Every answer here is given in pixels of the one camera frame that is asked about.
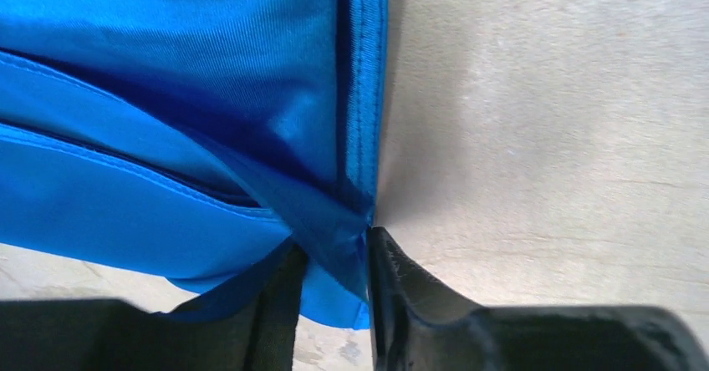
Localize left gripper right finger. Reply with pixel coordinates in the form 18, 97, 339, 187
367, 227, 708, 370

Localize blue cloth napkin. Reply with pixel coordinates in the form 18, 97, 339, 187
1, 0, 387, 329

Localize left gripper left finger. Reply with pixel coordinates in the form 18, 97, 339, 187
1, 243, 307, 370

